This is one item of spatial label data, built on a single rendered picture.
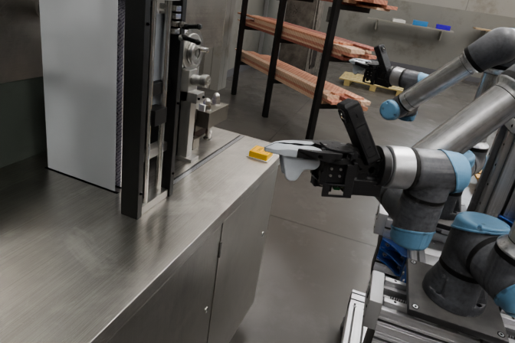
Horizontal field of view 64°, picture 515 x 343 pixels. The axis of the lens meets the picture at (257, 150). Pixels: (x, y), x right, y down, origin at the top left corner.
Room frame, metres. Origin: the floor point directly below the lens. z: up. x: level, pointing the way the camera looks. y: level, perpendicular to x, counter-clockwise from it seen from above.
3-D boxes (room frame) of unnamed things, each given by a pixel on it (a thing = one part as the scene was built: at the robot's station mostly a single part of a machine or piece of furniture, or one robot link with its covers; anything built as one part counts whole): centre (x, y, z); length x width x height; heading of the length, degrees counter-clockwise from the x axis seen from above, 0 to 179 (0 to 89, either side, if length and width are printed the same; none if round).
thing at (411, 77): (1.62, -0.57, 1.21); 0.11 x 0.08 x 0.09; 49
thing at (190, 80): (1.26, 0.23, 1.05); 0.06 x 0.05 x 0.31; 71
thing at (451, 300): (0.87, -0.55, 0.87); 0.15 x 0.15 x 0.10
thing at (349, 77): (7.70, -1.97, 0.06); 1.27 x 0.88 x 0.12; 76
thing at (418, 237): (0.70, -0.31, 1.12); 0.11 x 0.08 x 0.11; 11
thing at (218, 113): (1.53, 0.35, 1.00); 0.40 x 0.16 x 0.06; 71
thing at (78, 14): (1.04, 0.51, 1.17); 0.34 x 0.05 x 0.54; 71
